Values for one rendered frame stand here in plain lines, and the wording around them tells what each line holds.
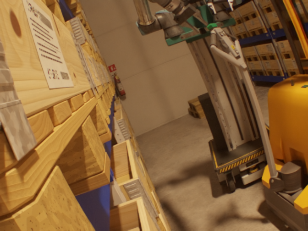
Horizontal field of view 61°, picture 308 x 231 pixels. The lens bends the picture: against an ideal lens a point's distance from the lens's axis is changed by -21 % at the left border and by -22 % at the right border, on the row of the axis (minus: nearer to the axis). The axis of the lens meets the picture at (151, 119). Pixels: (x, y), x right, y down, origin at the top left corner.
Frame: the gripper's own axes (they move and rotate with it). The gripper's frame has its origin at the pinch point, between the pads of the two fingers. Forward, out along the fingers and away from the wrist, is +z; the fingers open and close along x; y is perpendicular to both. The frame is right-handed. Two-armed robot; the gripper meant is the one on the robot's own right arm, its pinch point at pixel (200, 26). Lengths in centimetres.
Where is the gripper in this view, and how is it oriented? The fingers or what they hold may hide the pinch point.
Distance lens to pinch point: 168.1
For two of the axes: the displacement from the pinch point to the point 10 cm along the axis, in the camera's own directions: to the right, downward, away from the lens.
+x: 6.1, -4.5, -6.6
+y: -1.9, 7.2, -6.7
